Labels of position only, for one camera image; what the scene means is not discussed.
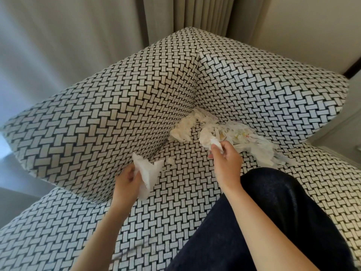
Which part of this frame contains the pleated beige curtain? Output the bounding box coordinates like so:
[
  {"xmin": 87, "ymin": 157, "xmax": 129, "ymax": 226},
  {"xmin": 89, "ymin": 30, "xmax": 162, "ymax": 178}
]
[{"xmin": 141, "ymin": 0, "xmax": 273, "ymax": 47}]

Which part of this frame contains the person's right hand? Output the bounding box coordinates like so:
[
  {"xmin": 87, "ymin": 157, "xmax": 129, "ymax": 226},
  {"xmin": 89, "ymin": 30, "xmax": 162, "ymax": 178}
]
[{"xmin": 208, "ymin": 140, "xmax": 244, "ymax": 196}]

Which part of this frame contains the person's left forearm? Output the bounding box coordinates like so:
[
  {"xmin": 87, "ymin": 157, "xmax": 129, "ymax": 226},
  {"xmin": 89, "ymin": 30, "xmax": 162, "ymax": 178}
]
[{"xmin": 70, "ymin": 206, "xmax": 133, "ymax": 271}]

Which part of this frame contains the person's right forearm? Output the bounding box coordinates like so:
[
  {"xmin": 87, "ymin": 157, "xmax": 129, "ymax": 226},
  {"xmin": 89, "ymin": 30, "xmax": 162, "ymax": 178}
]
[{"xmin": 224, "ymin": 186, "xmax": 321, "ymax": 271}]

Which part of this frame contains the pile of white paper scraps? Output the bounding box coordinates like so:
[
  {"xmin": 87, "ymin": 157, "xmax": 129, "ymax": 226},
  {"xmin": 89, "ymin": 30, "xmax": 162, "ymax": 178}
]
[{"xmin": 169, "ymin": 108, "xmax": 299, "ymax": 168}]

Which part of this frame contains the sheer white curtain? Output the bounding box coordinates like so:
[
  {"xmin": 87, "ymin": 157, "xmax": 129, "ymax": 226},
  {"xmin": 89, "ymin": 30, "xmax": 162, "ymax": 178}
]
[{"xmin": 0, "ymin": 0, "xmax": 149, "ymax": 229}]

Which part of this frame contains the person's left hand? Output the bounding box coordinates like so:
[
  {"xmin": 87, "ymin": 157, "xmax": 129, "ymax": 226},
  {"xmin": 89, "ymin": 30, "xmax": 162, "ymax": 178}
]
[{"xmin": 111, "ymin": 164, "xmax": 144, "ymax": 213}]

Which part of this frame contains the black white woven-pattern sofa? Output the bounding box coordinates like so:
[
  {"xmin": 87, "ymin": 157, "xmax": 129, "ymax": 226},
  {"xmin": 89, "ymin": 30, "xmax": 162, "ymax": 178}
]
[{"xmin": 0, "ymin": 26, "xmax": 361, "ymax": 271}]

